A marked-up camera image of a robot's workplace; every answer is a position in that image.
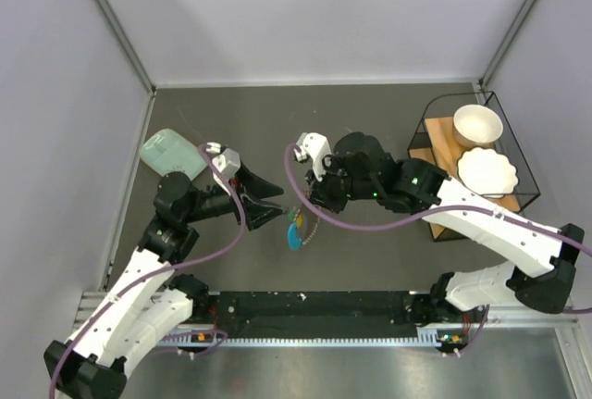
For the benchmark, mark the mint green rectangular tray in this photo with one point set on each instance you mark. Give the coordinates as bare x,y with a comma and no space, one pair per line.
167,151

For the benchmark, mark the upper wooden shelf board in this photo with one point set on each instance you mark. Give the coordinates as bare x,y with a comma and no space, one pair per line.
447,152

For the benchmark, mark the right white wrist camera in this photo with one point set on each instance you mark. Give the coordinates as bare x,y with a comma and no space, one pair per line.
315,147

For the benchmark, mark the white scalloped plate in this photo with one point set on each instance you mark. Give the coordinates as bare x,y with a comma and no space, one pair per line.
486,172

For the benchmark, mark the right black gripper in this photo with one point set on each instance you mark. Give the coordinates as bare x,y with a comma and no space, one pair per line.
320,193

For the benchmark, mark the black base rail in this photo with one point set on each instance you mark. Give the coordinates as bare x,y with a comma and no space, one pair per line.
312,315

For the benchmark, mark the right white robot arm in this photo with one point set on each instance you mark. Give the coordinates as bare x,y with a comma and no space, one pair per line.
539,267

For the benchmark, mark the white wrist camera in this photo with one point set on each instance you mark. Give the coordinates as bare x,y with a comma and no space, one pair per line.
227,161
315,147

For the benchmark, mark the metal keyring with blue handle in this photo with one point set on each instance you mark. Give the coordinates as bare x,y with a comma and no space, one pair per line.
298,237

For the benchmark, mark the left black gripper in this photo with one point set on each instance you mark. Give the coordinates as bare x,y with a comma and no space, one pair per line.
255,213

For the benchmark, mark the cream ceramic bowl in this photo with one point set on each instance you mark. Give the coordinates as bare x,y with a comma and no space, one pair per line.
476,125

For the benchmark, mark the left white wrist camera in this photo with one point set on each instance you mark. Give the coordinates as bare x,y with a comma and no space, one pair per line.
227,161

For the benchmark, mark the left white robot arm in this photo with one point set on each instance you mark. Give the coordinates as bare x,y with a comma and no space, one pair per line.
153,295

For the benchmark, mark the lower wooden shelf board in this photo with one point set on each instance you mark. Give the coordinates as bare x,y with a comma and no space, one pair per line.
422,153

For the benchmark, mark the white slotted cable duct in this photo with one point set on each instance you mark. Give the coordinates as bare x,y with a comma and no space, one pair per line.
423,339

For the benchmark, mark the black wire rack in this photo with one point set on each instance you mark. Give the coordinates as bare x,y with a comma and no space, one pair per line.
527,190

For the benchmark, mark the wooden shelf board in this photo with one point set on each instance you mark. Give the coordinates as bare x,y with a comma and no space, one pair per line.
422,153
447,152

